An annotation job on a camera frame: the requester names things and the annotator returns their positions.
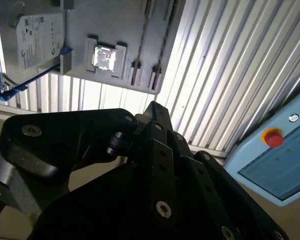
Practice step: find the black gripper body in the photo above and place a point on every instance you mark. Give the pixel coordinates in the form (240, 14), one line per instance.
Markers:
(102, 212)

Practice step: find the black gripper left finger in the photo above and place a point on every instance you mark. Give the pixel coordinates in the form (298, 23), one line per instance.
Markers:
(65, 135)

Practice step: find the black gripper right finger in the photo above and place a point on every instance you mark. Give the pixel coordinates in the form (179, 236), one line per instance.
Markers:
(202, 180)

